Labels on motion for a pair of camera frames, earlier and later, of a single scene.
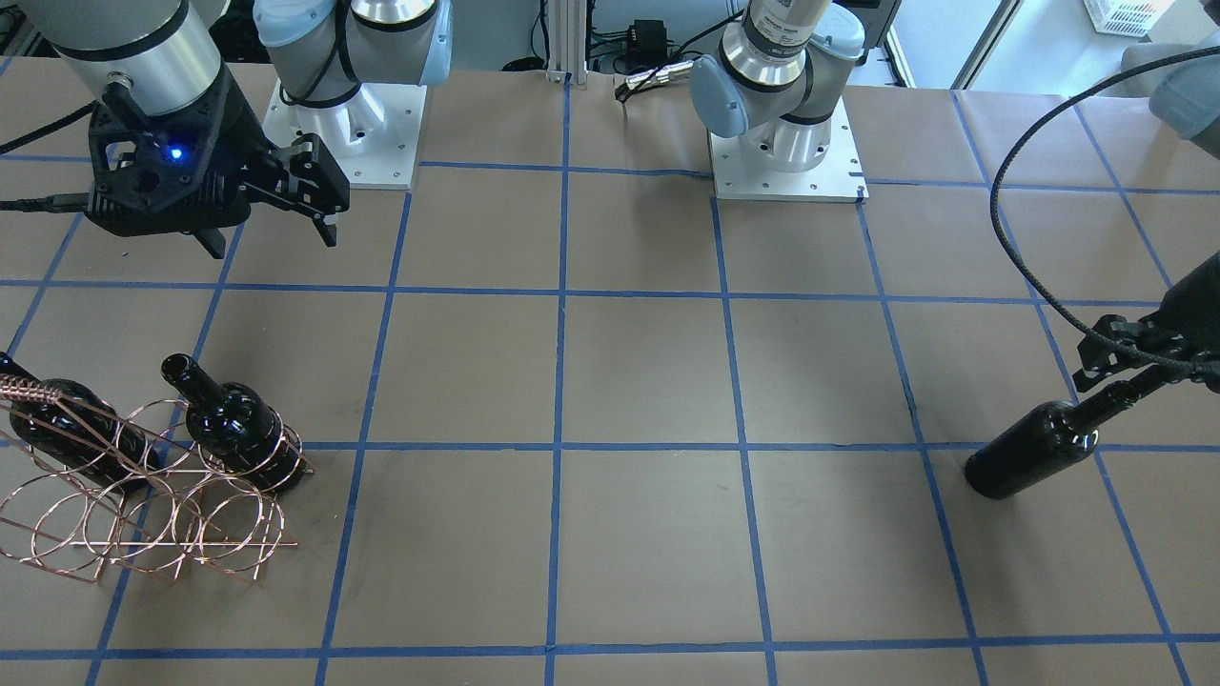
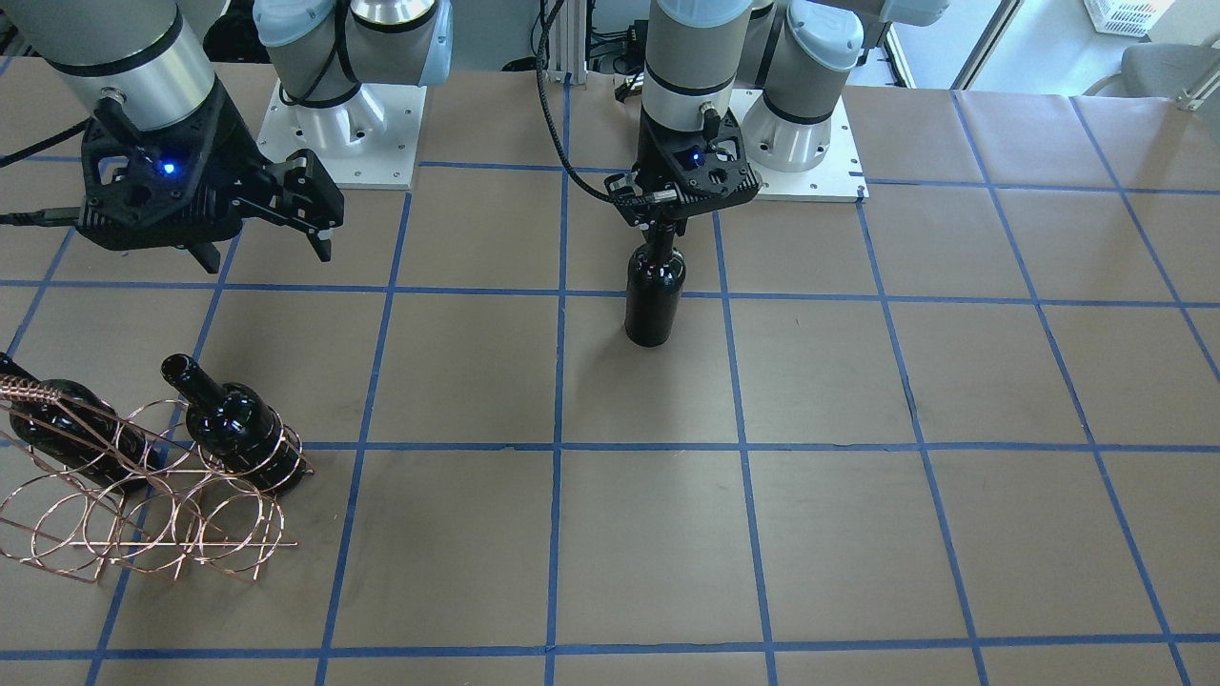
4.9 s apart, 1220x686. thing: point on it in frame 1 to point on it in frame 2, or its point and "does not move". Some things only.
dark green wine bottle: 1046,441 to 654,295
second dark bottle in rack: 80,432 does not move
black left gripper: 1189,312 to 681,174
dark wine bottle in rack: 235,427 does not move
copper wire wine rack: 113,491 does not move
